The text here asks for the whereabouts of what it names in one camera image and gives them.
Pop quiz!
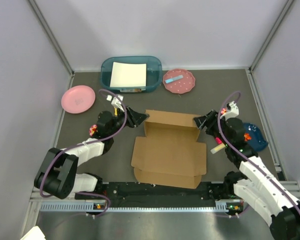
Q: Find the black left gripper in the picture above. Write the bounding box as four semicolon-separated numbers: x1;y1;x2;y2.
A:
108;106;149;136

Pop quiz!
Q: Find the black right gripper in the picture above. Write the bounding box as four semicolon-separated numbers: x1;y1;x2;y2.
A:
193;109;231;147

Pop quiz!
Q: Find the brown cardboard box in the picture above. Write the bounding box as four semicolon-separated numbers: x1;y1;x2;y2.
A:
131;110;207;189

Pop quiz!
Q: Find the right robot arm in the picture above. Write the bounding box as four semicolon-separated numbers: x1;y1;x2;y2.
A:
193;110;300;240

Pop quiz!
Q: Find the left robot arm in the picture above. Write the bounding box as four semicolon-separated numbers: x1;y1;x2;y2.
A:
34;107;149;199

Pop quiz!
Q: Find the yellow bone-shaped eraser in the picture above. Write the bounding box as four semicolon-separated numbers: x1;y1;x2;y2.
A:
114;108;118;117

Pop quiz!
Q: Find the pink flower toy right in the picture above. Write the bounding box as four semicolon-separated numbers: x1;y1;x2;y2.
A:
221;108;227;115

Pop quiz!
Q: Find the pink flower toy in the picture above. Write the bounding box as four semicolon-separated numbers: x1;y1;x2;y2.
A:
221;108;227;115
89;124;97;137

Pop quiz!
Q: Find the pale yellow highlighter pen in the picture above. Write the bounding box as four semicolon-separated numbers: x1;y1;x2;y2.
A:
210;143;226;154

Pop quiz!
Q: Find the pink dotted plate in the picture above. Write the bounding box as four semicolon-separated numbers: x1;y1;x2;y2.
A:
162;68;196;95

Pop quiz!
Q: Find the white paper sheet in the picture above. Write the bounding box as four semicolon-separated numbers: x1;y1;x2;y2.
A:
110;62;147;88

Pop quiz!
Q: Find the pink flower toy left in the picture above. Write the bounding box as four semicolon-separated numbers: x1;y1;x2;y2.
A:
89;124;97;137

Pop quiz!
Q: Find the light blue chalk stick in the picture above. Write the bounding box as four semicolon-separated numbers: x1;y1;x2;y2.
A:
164;75;184;84

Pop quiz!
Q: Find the orange crab toy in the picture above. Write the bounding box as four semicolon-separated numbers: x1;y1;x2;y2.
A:
244;133;252;142

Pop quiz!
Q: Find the teal plastic basin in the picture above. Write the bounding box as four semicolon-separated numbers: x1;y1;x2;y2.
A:
99;55;163;93

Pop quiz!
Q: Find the plain pink plate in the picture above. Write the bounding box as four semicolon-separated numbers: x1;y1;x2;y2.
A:
61;85;96;114

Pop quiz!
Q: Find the dark blue leaf plate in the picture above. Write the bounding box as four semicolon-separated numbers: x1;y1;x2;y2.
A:
243;122;269;152

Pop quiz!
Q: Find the white object bottom corner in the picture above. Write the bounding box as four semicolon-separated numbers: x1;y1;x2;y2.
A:
20;226;46;240

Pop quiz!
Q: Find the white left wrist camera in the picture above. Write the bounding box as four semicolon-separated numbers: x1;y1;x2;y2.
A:
106;94;124;112

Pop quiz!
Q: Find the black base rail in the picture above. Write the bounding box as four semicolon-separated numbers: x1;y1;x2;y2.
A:
93;181;239;201

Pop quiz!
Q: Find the grey slotted cable duct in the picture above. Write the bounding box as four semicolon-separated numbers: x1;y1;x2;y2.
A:
40;201;243;213

